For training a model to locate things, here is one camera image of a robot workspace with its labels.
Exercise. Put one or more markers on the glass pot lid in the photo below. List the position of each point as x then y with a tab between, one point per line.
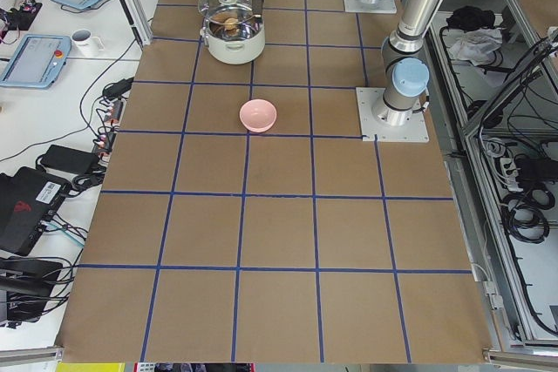
219	11

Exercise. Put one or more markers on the beige egg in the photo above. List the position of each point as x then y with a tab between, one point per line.
230	23

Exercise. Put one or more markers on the pink bowl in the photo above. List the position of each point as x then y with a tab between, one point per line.
258	115

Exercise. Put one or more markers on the black power adapter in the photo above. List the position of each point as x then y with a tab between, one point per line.
67	159

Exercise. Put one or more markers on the blue teach pendant near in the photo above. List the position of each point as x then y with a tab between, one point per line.
37	62

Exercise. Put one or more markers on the power strip with plugs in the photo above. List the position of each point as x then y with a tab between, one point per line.
110	113

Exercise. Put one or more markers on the crumpled white cloth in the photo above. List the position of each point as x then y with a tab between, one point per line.
477	47

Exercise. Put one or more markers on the pale green steel pot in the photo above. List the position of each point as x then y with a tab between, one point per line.
240	45

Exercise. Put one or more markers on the black computer box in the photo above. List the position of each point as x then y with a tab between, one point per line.
29	198

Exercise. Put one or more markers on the white mug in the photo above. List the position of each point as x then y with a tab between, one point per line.
89	45

